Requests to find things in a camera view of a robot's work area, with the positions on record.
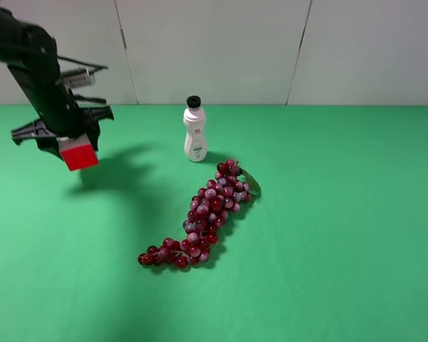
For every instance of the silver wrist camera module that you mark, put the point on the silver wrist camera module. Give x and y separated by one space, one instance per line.
78 78

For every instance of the bunch of red grapes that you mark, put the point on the bunch of red grapes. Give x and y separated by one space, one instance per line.
208 212

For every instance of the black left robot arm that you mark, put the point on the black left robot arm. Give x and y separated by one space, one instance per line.
31 56

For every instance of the red white blue puzzle cube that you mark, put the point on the red white blue puzzle cube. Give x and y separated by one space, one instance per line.
77 153

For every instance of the green table cloth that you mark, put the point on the green table cloth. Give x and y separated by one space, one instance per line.
334 249

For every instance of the white bottle with black cap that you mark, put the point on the white bottle with black cap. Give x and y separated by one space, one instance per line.
194 119

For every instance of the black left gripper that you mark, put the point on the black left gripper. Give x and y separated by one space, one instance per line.
62 114

